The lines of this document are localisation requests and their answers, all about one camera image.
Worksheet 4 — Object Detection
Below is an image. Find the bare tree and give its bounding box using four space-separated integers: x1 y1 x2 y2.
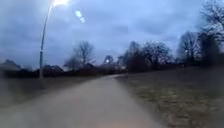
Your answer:
63 40 96 71

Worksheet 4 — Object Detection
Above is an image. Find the row of bare trees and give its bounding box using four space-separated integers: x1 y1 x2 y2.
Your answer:
117 0 224 74

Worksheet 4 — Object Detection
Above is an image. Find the pale paved path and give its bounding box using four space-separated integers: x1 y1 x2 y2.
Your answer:
0 73 165 128

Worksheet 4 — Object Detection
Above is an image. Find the curved street lamp pole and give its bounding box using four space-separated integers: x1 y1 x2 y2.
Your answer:
37 0 70 80

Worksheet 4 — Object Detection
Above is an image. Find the dry grass field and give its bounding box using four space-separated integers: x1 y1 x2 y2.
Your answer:
114 67 224 128

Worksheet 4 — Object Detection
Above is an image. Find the dark grass verge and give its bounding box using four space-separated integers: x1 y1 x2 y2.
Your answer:
0 75 101 108

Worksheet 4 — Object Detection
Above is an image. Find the building with pitched roof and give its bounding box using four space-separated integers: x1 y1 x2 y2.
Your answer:
0 59 22 78

